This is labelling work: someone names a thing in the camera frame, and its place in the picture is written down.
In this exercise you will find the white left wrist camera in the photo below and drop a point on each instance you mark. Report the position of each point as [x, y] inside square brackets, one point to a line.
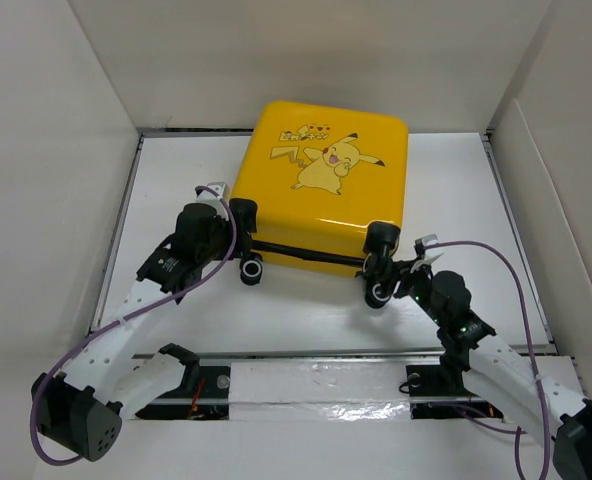
[214, 194]

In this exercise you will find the metal base rail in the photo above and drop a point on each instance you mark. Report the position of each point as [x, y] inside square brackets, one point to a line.
[301, 390]

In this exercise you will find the yellow hard-shell suitcase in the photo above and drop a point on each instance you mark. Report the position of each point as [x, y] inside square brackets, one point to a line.
[322, 188]

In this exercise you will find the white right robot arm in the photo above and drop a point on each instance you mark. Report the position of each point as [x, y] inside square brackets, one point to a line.
[476, 357]

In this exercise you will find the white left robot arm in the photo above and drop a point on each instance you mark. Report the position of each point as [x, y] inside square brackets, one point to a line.
[79, 405]

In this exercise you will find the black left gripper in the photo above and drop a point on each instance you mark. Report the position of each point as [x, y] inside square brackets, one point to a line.
[224, 225]

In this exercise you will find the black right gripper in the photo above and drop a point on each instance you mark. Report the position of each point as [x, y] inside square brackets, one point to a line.
[402, 269]

